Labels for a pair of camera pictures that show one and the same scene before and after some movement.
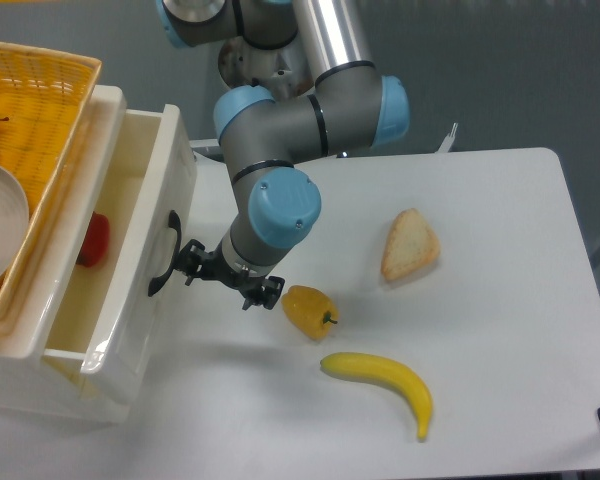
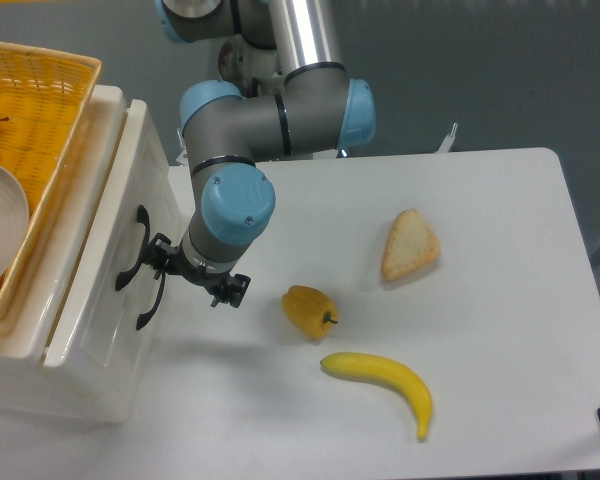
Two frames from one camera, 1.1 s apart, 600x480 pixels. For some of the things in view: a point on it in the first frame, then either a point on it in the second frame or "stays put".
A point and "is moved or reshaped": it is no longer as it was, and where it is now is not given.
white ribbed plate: [4, 225] stays put
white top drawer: [141, 320] is moved or reshaped
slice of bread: [411, 245] stays put
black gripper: [215, 266] → [163, 258]
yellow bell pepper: [309, 309] stays put
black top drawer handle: [174, 222] → [143, 217]
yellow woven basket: [39, 95] stays put
